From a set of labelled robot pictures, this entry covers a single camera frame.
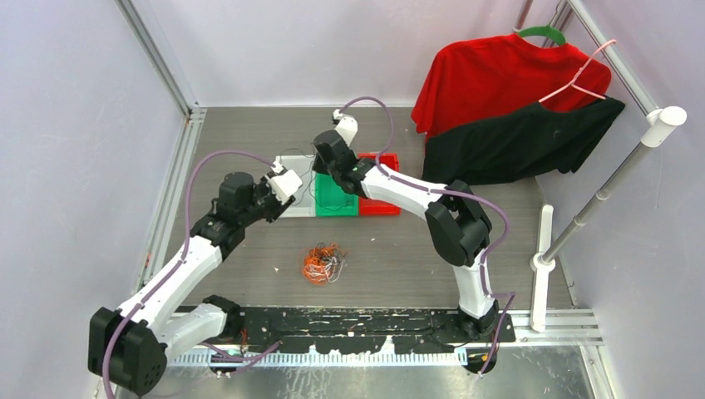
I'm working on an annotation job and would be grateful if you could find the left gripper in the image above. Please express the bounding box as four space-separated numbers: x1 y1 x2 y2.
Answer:
239 171 294 226

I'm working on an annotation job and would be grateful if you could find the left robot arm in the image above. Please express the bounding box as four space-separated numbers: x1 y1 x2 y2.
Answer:
87 167 302 396

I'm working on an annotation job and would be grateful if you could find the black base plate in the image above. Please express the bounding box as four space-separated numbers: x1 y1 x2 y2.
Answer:
207 307 516 355

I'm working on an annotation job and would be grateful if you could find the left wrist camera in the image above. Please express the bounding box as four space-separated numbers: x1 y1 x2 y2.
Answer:
268 160 303 204

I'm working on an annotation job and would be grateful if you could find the red plastic bin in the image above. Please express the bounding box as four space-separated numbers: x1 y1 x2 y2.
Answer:
358 153 402 216

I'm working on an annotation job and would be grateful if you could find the orange white cable bundle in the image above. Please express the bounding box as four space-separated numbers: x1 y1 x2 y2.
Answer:
299 243 348 287

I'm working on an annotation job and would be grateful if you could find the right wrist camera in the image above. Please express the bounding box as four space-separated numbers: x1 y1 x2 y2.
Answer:
332 109 358 145

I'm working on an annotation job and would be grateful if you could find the metal clothes rack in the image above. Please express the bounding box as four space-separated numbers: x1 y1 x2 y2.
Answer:
538 1 704 337

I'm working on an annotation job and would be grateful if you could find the black cable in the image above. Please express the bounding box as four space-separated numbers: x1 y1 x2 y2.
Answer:
275 147 359 213

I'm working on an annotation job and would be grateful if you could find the white plastic bin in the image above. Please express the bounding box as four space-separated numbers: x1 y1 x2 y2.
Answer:
275 155 316 218

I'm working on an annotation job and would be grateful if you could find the black t-shirt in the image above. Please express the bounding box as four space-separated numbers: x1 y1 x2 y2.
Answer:
422 97 625 185

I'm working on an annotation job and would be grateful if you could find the green plastic bin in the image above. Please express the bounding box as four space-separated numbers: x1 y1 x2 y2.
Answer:
314 174 358 217

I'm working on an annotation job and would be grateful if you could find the red t-shirt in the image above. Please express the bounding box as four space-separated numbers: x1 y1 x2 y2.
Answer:
411 34 612 137

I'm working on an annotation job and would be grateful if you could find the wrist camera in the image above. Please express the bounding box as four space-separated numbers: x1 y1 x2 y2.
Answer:
332 109 358 145
268 160 303 204

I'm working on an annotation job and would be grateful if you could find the green clothes hanger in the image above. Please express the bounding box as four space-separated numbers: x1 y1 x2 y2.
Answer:
516 25 568 46

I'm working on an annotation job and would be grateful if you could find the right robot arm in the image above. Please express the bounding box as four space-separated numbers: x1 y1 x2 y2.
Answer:
313 130 500 342

